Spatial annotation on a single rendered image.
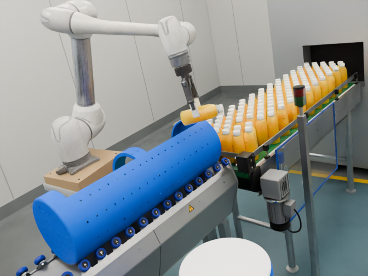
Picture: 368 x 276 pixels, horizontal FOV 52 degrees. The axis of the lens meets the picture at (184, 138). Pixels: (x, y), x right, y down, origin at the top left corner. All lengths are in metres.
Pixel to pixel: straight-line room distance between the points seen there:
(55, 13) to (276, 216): 1.48
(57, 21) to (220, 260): 1.25
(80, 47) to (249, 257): 1.34
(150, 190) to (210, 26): 5.49
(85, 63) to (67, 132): 0.37
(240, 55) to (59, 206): 5.55
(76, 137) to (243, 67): 4.94
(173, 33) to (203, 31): 5.09
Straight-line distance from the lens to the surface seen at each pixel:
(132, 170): 1.54
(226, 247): 1.27
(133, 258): 1.62
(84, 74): 2.08
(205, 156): 1.80
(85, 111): 2.14
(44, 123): 4.53
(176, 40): 1.62
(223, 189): 1.96
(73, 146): 2.04
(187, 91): 1.63
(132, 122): 5.35
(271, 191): 2.02
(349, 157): 3.36
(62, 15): 1.85
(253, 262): 1.20
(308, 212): 2.37
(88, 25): 1.80
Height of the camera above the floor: 1.81
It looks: 20 degrees down
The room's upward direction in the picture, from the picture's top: 12 degrees counter-clockwise
